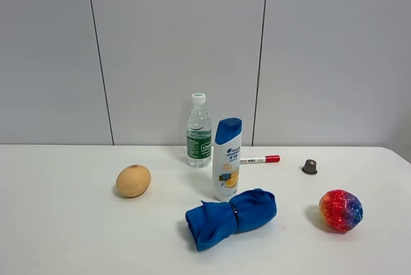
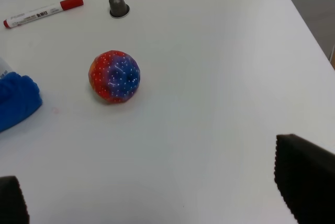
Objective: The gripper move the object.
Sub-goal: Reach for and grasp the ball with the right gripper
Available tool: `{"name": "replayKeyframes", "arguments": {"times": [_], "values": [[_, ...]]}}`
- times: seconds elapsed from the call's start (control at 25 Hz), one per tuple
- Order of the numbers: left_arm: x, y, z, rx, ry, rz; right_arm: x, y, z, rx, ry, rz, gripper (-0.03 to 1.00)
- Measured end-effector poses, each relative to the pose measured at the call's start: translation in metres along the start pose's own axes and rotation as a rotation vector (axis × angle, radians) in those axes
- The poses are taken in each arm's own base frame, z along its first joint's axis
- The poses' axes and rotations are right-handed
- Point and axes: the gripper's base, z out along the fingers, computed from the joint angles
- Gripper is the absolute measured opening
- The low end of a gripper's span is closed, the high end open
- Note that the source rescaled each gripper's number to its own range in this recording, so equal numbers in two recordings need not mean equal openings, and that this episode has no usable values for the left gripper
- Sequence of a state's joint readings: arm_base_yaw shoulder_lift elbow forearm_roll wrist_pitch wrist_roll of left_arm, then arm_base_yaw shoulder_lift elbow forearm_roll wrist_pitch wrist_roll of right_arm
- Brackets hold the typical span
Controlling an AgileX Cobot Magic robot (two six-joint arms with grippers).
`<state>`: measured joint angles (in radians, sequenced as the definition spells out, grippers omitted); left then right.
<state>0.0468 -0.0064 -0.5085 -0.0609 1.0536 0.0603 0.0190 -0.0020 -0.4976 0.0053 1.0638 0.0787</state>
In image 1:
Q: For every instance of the red white marker pen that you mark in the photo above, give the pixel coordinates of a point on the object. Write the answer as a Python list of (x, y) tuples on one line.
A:
[(260, 159)]

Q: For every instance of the tan egg shaped object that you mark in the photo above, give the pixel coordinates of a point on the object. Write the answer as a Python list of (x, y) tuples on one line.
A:
[(133, 181)]

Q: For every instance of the white blue shampoo bottle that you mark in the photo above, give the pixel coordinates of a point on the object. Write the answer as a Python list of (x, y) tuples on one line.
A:
[(226, 158)]

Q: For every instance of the clear plastic water bottle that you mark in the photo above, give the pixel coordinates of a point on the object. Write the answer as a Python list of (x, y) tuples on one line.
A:
[(198, 132)]

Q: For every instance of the rainbow coloured ball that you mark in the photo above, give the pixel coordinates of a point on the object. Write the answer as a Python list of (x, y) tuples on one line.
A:
[(340, 210)]

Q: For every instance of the rolled blue cloth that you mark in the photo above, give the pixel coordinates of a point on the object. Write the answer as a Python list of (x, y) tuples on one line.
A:
[(213, 222)]

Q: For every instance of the brown coffee capsule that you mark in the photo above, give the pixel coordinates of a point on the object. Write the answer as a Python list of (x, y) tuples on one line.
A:
[(310, 167)]

